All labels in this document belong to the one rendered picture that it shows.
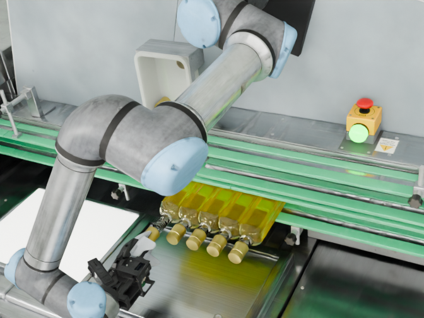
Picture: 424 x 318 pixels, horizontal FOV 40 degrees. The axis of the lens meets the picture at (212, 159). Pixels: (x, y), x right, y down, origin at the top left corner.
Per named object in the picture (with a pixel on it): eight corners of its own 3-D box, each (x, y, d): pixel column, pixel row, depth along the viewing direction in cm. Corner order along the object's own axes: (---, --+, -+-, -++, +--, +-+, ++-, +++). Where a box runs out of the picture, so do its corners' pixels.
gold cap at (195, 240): (195, 237, 147) (186, 248, 144) (193, 226, 145) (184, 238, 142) (207, 240, 145) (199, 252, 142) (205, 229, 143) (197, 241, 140)
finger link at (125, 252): (142, 247, 142) (124, 276, 136) (137, 246, 142) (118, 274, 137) (137, 235, 139) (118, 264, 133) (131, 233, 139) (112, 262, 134)
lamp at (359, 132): (350, 137, 144) (347, 143, 141) (351, 121, 141) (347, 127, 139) (368, 139, 142) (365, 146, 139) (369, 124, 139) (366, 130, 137)
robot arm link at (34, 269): (58, 76, 95) (-10, 288, 116) (113, 109, 93) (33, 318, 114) (96, 65, 105) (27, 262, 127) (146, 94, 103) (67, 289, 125)
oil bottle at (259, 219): (269, 195, 160) (236, 245, 145) (269, 178, 156) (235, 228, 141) (289, 199, 157) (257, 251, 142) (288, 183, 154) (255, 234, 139)
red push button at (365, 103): (354, 115, 141) (354, 103, 140) (358, 107, 144) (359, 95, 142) (370, 118, 140) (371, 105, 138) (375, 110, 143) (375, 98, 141)
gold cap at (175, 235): (175, 232, 149) (166, 243, 146) (173, 221, 147) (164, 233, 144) (187, 235, 148) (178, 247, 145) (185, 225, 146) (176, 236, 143)
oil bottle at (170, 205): (197, 177, 169) (158, 223, 154) (194, 161, 166) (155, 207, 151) (214, 181, 167) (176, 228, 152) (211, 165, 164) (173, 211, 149)
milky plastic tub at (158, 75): (161, 106, 178) (146, 120, 172) (148, 38, 165) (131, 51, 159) (211, 115, 170) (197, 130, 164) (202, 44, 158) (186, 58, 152)
